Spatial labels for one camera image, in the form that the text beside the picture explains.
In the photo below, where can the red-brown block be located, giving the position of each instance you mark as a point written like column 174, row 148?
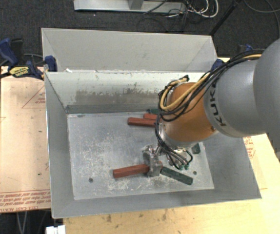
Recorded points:
column 150, row 116
column 130, row 171
column 141, row 122

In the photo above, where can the dark green flat block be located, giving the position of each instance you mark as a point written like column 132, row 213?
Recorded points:
column 177, row 175
column 196, row 148
column 154, row 111

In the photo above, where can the grey metal bin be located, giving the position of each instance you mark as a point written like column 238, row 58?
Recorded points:
column 101, row 142

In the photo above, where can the brown cardboard board red print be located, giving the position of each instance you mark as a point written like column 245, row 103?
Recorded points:
column 23, row 140

